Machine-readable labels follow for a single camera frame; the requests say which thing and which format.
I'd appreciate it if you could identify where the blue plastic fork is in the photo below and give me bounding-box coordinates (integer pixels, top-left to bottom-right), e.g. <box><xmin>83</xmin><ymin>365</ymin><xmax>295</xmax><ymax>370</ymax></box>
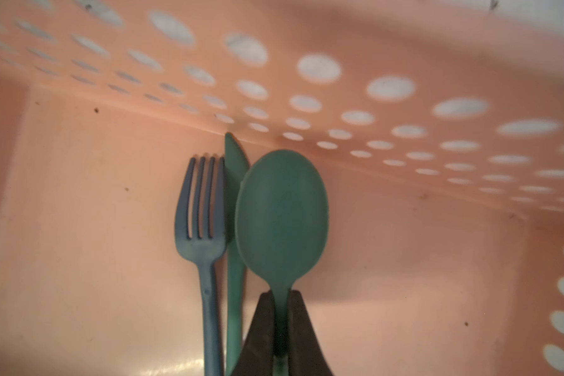
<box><xmin>174</xmin><ymin>157</ymin><xmax>227</xmax><ymax>375</ymax></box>

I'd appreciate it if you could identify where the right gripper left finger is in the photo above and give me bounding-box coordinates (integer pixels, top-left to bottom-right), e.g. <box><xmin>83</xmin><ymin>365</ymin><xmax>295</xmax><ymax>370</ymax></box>
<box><xmin>231</xmin><ymin>291</ymin><xmax>276</xmax><ymax>376</ymax></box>

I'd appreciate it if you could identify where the green plastic knife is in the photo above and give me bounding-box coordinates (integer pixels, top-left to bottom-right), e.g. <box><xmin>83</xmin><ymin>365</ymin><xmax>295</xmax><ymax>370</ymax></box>
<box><xmin>225</xmin><ymin>133</ymin><xmax>250</xmax><ymax>375</ymax></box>

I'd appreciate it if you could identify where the pink plastic basket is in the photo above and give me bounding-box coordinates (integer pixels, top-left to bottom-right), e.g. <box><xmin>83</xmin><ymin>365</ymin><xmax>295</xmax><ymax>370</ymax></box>
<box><xmin>0</xmin><ymin>1</ymin><xmax>564</xmax><ymax>375</ymax></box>

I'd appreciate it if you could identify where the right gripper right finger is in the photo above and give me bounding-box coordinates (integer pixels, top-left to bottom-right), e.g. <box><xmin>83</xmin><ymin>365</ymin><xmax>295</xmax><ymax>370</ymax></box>
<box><xmin>288</xmin><ymin>290</ymin><xmax>333</xmax><ymax>376</ymax></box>

